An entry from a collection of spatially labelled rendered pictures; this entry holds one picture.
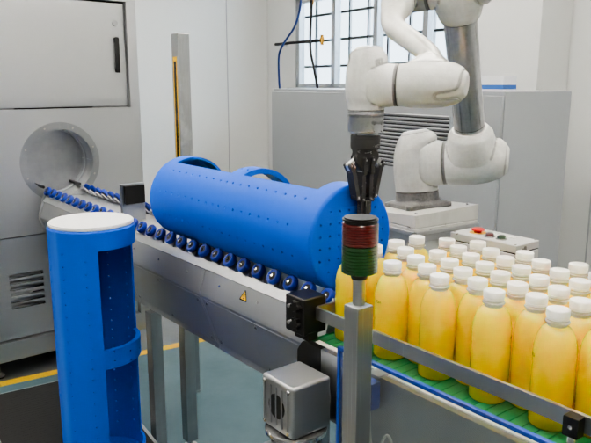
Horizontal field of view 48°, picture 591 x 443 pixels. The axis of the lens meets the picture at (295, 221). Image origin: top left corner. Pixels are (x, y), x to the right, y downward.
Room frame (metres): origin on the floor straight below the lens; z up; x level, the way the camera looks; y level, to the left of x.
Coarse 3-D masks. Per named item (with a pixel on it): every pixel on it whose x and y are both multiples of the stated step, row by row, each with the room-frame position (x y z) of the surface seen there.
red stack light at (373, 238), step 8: (344, 224) 1.12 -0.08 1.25; (376, 224) 1.11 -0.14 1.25; (344, 232) 1.12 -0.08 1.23; (352, 232) 1.10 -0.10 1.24; (360, 232) 1.10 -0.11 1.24; (368, 232) 1.10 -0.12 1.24; (376, 232) 1.11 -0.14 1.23; (344, 240) 1.12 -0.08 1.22; (352, 240) 1.10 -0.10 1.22; (360, 240) 1.10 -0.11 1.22; (368, 240) 1.10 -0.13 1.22; (376, 240) 1.11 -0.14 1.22; (360, 248) 1.10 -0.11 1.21
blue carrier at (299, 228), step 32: (192, 160) 2.36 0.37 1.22; (160, 192) 2.20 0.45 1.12; (192, 192) 2.05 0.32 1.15; (224, 192) 1.92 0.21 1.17; (256, 192) 1.82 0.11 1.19; (288, 192) 1.73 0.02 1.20; (320, 192) 1.66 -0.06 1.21; (160, 224) 2.27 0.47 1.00; (192, 224) 2.04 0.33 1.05; (224, 224) 1.88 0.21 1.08; (256, 224) 1.76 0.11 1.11; (288, 224) 1.65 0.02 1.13; (320, 224) 1.61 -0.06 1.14; (384, 224) 1.74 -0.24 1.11; (256, 256) 1.80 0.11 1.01; (288, 256) 1.65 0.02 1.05; (320, 256) 1.60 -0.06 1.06
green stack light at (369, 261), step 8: (344, 248) 1.11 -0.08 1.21; (352, 248) 1.10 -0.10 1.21; (368, 248) 1.10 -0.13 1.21; (376, 248) 1.11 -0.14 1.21; (344, 256) 1.11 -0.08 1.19; (352, 256) 1.10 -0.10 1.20; (360, 256) 1.10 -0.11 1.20; (368, 256) 1.10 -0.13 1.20; (376, 256) 1.11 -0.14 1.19; (344, 264) 1.11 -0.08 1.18; (352, 264) 1.10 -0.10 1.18; (360, 264) 1.10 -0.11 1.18; (368, 264) 1.10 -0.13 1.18; (376, 264) 1.12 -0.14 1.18; (344, 272) 1.11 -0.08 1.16; (352, 272) 1.10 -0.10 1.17; (360, 272) 1.10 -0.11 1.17; (368, 272) 1.10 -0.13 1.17
